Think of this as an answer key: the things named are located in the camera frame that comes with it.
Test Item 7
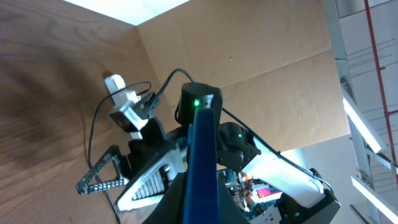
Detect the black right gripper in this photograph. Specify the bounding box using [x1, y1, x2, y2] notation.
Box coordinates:
[76, 118, 188, 212]

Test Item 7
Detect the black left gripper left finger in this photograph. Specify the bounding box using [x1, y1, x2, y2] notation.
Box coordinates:
[142, 173, 186, 224]

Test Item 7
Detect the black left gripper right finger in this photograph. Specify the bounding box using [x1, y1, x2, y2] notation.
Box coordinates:
[218, 176, 249, 224]

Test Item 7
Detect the blue smartphone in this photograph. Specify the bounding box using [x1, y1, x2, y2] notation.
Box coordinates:
[182, 109, 220, 224]

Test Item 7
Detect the black charger cable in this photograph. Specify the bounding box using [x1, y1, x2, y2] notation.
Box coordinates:
[88, 81, 152, 224]

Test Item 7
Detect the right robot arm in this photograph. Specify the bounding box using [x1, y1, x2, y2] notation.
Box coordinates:
[76, 83, 340, 223]

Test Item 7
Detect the white charger adapter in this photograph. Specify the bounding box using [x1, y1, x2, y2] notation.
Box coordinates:
[119, 90, 141, 103]

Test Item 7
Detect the white power strip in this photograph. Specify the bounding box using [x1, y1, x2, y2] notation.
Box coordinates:
[104, 74, 126, 105]

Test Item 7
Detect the brown cardboard panel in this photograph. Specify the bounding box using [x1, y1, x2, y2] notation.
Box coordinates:
[138, 0, 349, 151]

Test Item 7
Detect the red vertical pipe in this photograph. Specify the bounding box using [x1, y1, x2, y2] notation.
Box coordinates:
[363, 0, 398, 187]

